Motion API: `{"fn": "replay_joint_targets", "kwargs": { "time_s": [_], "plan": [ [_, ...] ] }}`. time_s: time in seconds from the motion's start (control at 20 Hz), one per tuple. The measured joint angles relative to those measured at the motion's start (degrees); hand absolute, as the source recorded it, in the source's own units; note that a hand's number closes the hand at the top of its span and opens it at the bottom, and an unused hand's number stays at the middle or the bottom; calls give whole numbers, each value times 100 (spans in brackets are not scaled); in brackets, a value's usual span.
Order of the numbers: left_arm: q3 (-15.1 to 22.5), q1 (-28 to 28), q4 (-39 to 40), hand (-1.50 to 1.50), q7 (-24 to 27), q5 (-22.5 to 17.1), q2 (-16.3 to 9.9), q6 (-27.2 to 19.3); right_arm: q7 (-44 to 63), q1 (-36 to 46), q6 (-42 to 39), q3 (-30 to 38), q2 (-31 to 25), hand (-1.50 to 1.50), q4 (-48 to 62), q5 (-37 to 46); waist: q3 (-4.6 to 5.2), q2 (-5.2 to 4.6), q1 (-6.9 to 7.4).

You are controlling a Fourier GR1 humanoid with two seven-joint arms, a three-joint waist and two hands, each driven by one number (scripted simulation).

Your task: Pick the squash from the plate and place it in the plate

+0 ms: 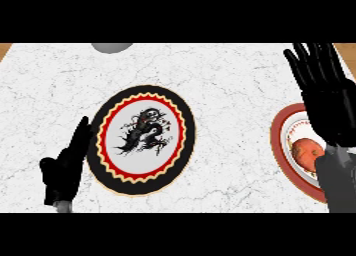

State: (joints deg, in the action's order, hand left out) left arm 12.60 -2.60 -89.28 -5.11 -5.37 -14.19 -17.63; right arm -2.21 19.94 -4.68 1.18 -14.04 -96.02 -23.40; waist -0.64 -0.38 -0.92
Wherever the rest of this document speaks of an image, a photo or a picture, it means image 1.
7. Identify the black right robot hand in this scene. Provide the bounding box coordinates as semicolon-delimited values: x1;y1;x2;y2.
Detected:
281;42;356;148

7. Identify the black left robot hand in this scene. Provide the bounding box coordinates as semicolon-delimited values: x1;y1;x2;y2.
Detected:
38;115;94;207

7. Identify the red-rimmed white plate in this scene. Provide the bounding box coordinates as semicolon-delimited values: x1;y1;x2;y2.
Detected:
268;102;356;204

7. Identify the black-rimmed dragon plate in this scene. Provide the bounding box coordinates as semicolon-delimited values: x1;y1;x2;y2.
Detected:
85;84;197;197

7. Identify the grey round object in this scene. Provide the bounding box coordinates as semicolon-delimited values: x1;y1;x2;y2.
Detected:
89;42;135;54

